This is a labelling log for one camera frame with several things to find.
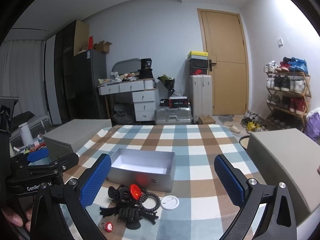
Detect red round hair clip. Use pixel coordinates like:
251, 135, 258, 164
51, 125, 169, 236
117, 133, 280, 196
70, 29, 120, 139
130, 184, 143, 201

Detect white round pin badge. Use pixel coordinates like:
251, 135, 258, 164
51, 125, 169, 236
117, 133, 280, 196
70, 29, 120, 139
161, 195, 180, 210

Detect black spiral hair tie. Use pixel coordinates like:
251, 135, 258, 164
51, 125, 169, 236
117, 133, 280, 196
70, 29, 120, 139
139, 192, 162, 212

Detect black claw hair clip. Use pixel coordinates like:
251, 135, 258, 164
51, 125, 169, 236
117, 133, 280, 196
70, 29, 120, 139
118, 207, 143, 230

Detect person's left hand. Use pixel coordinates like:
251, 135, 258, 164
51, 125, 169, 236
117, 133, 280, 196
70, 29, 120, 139
2, 207, 33, 231

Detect white thermos bottle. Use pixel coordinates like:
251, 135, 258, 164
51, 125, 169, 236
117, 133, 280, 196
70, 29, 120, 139
18, 122, 34, 146

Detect grey left bedside cabinet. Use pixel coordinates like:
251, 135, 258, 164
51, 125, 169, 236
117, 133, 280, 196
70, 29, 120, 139
43, 119, 112, 160

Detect grey bedside cabinet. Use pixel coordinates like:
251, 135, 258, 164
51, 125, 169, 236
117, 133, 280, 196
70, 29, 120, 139
43, 119, 112, 160
246, 128, 319, 215

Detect grey right bedside cabinet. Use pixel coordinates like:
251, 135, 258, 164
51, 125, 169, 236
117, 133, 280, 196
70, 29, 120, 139
246, 128, 319, 215

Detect plaid checkered bedsheet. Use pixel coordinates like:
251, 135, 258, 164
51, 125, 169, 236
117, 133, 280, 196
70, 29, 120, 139
63, 125, 264, 239

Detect grey curtain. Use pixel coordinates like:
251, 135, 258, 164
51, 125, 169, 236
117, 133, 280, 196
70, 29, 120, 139
1, 40, 47, 116

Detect black refrigerator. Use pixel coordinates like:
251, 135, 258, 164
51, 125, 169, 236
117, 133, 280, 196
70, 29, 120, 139
73, 49, 107, 119

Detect silver cardboard box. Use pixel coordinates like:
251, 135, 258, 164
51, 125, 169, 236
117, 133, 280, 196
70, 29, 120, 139
107, 148, 176, 192

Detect white desk with drawers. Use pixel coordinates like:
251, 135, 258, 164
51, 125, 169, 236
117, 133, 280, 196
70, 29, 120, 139
98, 79, 160, 122

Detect cardboard box on refrigerator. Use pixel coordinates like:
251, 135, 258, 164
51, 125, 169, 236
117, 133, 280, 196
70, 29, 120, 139
93, 41, 112, 54

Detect wooden shoe rack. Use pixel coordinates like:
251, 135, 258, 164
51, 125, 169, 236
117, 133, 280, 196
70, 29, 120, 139
266, 72, 312, 132

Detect silver lying suitcase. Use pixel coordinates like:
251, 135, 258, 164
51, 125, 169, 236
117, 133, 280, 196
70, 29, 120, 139
155, 107, 193, 125

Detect black box on desk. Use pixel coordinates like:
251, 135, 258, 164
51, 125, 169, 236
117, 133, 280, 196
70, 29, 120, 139
139, 58, 153, 79

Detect black red box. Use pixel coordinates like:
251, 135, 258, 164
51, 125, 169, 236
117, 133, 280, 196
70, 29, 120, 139
160, 96, 189, 108

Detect white upright suitcase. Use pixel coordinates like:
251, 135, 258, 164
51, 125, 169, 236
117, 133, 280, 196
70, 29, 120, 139
189, 75, 213, 123

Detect stacked shoe boxes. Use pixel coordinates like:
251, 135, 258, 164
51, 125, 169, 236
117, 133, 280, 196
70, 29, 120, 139
188, 50, 208, 75

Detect wooden door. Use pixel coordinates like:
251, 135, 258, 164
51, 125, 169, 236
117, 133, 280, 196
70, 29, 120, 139
197, 9, 249, 115

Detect black beaded hair tie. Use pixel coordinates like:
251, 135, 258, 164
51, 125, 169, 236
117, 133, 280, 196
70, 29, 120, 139
138, 186, 149, 203

